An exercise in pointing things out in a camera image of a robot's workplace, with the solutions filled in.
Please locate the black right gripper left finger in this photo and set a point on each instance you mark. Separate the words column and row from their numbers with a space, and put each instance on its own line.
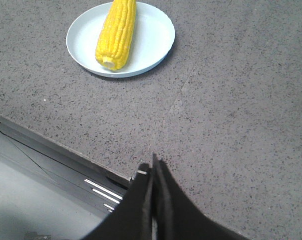
column 132, row 217

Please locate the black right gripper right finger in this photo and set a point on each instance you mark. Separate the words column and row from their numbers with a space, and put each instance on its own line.
column 176, row 215

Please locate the yellow corn cob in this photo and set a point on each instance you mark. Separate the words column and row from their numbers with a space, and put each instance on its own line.
column 114, row 42

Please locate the light blue round plate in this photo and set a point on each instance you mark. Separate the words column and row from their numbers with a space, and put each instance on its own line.
column 153, row 37

